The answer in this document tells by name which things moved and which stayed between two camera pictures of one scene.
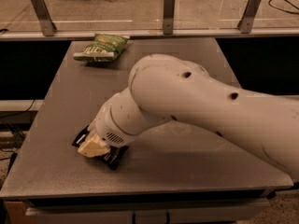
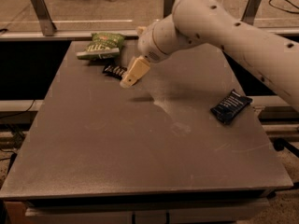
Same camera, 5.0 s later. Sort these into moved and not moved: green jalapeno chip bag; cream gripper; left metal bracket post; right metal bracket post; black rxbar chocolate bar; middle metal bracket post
Moved: cream gripper; black rxbar chocolate bar
Not moved: middle metal bracket post; green jalapeno chip bag; right metal bracket post; left metal bracket post
